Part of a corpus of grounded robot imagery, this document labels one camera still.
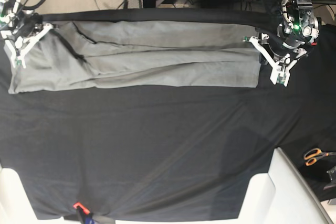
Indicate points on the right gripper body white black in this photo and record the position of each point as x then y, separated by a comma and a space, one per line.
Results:
21, 33

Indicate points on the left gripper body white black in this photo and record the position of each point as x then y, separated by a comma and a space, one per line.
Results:
281, 56

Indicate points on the grey T-shirt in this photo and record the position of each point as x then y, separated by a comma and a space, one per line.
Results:
106, 55

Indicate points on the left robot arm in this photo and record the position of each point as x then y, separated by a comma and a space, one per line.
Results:
295, 37

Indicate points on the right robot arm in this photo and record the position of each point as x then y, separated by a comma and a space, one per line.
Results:
18, 6

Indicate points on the small black object right edge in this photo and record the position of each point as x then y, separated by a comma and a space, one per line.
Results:
331, 173

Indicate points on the white bin right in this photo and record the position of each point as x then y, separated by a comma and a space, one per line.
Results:
281, 195

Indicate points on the white bin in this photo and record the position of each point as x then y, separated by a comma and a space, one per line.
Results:
15, 205
281, 195

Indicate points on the black table cloth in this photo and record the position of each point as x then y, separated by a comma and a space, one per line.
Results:
164, 153

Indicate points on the white bin left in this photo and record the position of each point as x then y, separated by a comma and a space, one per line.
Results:
15, 205

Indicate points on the red blue clamp bottom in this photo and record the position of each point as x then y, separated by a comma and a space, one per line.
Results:
84, 215

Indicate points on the orange handled scissors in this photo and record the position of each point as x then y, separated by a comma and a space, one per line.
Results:
316, 154

